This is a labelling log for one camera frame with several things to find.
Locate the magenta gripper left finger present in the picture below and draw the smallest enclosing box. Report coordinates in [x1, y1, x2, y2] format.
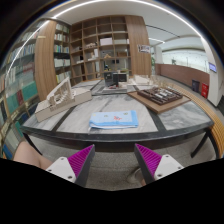
[47, 145, 95, 187]

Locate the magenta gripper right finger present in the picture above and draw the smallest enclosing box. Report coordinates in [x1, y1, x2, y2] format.
[134, 144, 183, 184]

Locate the light blue folded towel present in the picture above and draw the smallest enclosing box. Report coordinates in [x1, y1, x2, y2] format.
[89, 110, 139, 129]

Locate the person's bare knee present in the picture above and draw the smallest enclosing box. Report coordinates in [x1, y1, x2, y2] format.
[13, 141, 52, 170]

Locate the dark model on wooden board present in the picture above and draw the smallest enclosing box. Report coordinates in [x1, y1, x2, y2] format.
[128, 87, 190, 114]

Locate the white architectural model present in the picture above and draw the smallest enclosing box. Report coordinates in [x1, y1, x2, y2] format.
[35, 78, 92, 122]

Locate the wooden slatted bench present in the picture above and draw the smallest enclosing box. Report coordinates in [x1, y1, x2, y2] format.
[156, 75, 224, 159]

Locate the black building model centre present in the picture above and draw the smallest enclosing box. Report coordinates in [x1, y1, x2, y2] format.
[102, 72, 127, 93]

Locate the black waste bin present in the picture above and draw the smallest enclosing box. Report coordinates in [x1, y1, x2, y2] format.
[192, 79, 200, 92]

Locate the red waste bin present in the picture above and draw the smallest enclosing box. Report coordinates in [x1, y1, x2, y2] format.
[201, 83, 209, 99]

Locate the glass-front book cabinet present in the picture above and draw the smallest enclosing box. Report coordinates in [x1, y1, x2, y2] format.
[0, 19, 71, 159]

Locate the framed picture on panel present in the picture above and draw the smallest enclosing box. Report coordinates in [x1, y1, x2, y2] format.
[137, 44, 150, 54]

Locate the wall-mounted blue screen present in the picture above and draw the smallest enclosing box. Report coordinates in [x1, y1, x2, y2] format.
[208, 62, 217, 73]

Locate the wooden bookshelf wall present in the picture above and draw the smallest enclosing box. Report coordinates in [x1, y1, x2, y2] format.
[70, 15, 131, 84]

